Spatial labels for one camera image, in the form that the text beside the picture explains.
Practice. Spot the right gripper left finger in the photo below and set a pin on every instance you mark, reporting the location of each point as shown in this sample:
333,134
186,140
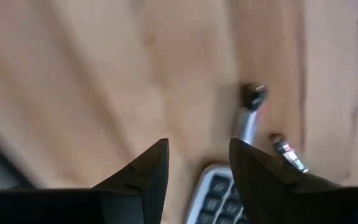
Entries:
129,193

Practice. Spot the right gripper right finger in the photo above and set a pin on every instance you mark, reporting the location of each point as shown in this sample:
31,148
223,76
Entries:
275,193

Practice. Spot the grey desk calculator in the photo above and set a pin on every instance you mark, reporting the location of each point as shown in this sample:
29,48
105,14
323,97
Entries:
213,199

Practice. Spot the silver AA battery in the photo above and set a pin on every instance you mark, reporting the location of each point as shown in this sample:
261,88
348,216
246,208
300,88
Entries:
249,124
291,154

